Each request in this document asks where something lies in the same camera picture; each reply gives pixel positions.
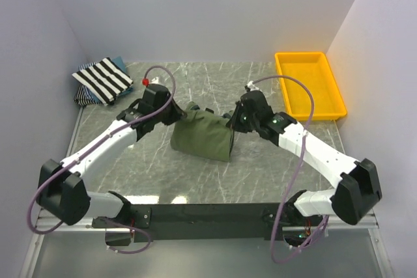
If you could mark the thin striped navy tank top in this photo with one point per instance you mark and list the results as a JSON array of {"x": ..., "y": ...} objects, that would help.
[{"x": 84, "y": 97}]

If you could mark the black white striped tank top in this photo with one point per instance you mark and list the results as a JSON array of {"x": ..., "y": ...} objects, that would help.
[{"x": 104, "y": 79}]

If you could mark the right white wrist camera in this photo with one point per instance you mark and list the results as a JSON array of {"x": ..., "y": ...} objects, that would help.
[{"x": 252, "y": 92}]

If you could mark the yellow plastic tray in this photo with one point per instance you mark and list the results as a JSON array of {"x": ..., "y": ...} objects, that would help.
[{"x": 312, "y": 69}]

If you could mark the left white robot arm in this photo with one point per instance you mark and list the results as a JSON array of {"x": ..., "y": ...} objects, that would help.
[{"x": 62, "y": 189}]

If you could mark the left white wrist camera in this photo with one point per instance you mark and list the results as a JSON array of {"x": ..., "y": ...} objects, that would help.
[{"x": 155, "y": 95}]

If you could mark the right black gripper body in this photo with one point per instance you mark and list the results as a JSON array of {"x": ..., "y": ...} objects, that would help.
[{"x": 242, "y": 122}]

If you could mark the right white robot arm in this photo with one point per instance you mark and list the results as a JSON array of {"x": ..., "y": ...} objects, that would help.
[{"x": 355, "y": 184}]

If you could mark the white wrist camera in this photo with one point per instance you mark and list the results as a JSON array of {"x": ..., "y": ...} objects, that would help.
[
  {"x": 155, "y": 95},
  {"x": 252, "y": 92}
]

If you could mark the green motorcycle tank top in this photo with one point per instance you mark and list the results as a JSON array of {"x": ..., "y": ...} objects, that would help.
[{"x": 204, "y": 134}]

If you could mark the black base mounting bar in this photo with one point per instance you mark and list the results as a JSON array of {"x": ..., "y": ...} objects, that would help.
[{"x": 204, "y": 221}]

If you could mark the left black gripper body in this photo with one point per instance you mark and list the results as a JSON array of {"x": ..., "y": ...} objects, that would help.
[{"x": 170, "y": 114}]

